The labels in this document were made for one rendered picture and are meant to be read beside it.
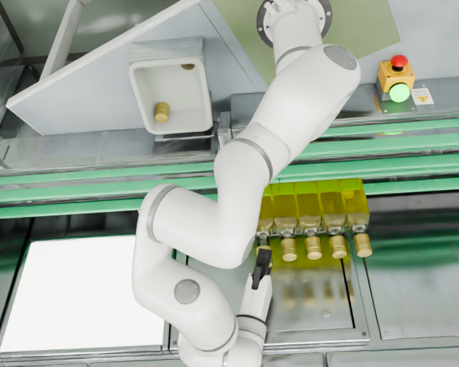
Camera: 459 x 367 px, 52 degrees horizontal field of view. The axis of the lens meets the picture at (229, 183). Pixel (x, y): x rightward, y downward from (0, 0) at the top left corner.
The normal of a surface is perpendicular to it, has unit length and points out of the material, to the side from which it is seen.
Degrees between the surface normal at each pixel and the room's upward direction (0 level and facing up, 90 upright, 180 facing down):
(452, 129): 90
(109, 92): 0
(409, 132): 90
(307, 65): 96
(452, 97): 90
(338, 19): 1
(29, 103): 0
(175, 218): 66
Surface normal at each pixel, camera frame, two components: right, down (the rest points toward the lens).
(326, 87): 0.48, -0.43
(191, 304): -0.16, -0.21
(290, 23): -0.37, -0.57
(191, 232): -0.49, 0.01
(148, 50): -0.09, -0.63
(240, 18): 0.00, 0.79
